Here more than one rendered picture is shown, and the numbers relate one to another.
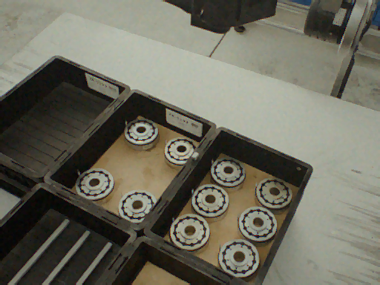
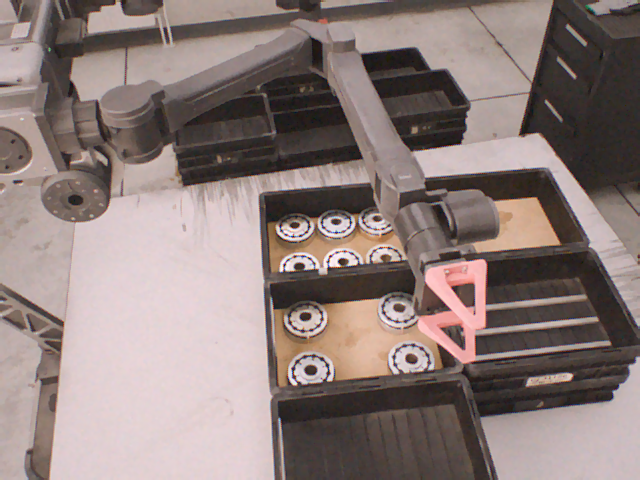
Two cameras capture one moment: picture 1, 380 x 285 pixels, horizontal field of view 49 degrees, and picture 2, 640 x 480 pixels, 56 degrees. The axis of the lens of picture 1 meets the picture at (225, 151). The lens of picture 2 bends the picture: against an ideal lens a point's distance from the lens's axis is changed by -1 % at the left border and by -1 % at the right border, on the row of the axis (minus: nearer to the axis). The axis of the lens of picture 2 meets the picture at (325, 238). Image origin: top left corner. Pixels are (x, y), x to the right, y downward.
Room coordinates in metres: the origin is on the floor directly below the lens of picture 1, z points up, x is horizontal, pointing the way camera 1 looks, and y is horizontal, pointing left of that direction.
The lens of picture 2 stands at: (1.08, 0.90, 2.01)
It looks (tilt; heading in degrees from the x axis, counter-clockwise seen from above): 47 degrees down; 243
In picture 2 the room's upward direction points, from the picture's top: 1 degrees counter-clockwise
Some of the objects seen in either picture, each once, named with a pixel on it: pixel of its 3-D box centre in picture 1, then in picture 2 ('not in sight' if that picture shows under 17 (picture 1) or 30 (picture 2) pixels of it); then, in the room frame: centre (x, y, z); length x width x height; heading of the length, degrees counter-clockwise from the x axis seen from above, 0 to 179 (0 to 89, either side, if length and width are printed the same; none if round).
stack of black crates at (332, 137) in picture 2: not in sight; (321, 158); (0.14, -0.97, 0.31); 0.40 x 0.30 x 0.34; 164
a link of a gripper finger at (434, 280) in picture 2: not in sight; (460, 302); (0.77, 0.60, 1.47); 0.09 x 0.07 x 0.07; 75
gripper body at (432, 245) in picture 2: not in sight; (436, 266); (0.75, 0.54, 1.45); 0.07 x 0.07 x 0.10; 75
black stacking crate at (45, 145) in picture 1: (54, 123); (380, 468); (0.79, 0.52, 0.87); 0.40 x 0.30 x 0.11; 158
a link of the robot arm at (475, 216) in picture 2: not in sight; (439, 211); (0.69, 0.46, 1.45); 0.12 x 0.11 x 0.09; 75
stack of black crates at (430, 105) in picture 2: not in sight; (409, 135); (-0.24, -0.85, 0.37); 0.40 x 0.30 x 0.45; 164
